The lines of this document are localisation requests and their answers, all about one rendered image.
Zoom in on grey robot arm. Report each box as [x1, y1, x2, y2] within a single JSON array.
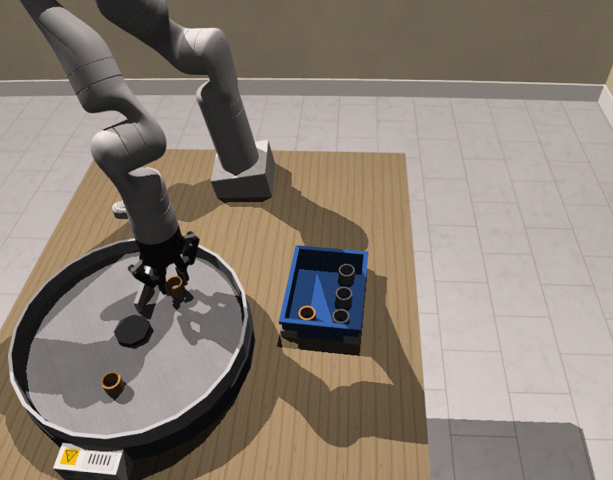
[[20, 0, 259, 244]]

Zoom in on grey metal bushing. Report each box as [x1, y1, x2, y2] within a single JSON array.
[[339, 264, 355, 284], [336, 287, 352, 308], [332, 309, 349, 324]]

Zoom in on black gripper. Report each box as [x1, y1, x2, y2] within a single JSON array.
[[128, 225, 200, 296]]

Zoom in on bronze bushing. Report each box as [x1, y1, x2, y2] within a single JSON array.
[[166, 276, 185, 298], [298, 306, 316, 321], [101, 371, 125, 396]]

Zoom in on blue crate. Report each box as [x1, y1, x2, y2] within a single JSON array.
[[279, 245, 368, 345]]

